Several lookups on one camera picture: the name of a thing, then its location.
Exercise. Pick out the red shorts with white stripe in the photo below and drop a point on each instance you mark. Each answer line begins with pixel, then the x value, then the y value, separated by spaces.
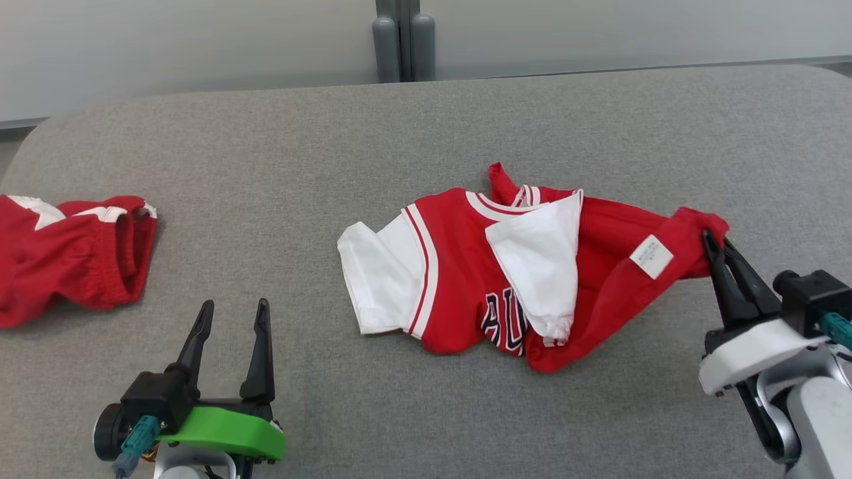
pixel 66 266

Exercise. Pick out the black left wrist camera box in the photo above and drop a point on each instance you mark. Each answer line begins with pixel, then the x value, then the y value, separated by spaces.
pixel 146 399

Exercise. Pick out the red and white basketball jersey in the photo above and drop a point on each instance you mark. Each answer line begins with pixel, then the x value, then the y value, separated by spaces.
pixel 452 266

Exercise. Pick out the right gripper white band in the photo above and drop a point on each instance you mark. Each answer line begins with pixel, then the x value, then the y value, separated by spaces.
pixel 752 352

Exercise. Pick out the grey skirting rail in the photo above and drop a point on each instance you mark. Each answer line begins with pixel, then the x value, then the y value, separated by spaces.
pixel 20 124

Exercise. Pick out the grey fabric sofa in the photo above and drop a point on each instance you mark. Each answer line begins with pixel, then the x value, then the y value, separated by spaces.
pixel 266 166

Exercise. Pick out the grey cylindrical partition post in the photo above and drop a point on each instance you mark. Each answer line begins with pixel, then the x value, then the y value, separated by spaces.
pixel 386 50
pixel 423 46

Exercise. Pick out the grey vertical partition frame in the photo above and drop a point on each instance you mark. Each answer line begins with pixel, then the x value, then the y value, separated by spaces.
pixel 405 40

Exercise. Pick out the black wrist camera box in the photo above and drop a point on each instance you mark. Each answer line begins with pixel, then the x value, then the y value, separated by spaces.
pixel 146 399
pixel 812 296

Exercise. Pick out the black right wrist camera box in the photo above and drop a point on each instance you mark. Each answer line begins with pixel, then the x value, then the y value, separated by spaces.
pixel 812 296

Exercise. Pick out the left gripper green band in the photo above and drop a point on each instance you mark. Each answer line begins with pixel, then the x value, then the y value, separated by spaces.
pixel 226 432

